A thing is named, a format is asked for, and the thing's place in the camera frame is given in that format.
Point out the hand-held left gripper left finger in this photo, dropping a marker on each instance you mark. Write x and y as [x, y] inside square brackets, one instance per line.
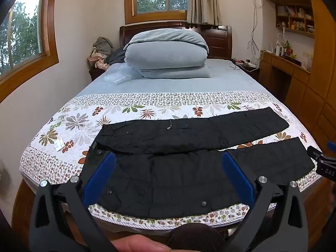
[99, 174]

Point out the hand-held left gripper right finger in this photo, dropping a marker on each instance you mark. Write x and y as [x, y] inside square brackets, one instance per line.
[236, 174]

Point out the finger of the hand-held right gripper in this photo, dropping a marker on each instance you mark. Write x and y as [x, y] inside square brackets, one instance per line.
[315, 152]
[331, 146]

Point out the black pants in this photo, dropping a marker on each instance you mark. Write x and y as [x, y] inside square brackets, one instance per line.
[170, 186]

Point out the person's left hand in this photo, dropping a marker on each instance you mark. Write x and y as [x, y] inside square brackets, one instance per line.
[141, 245]

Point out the white paper tag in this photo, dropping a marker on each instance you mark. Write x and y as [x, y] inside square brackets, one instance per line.
[59, 145]

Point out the floral quilt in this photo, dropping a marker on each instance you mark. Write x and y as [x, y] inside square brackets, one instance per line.
[78, 120]

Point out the wooden desk cabinet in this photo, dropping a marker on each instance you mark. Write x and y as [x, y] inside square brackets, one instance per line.
[302, 89]

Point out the dark brown cloth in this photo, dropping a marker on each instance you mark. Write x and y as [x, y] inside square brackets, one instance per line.
[197, 237]

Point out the dark wooden nightstand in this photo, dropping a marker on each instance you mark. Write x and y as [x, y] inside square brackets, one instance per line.
[95, 74]
[249, 71]

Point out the clear plastic bag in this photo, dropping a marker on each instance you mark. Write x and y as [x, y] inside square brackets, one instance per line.
[118, 74]

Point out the wooden bed with grey sheet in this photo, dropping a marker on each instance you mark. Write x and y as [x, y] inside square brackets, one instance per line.
[170, 85]

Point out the white bottle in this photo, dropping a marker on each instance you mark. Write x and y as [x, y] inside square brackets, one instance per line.
[277, 47]

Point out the pile of clothes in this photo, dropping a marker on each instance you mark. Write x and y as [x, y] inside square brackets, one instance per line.
[101, 50]

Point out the folded grey duvet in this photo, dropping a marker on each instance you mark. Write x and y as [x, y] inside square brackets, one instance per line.
[162, 55]

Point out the large wooden side window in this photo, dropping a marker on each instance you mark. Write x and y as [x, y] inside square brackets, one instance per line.
[23, 31]

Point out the beige curtain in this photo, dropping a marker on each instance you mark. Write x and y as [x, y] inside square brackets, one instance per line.
[203, 2]

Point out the wooden wall shelf with items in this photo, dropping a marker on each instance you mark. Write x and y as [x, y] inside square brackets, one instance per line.
[294, 18]

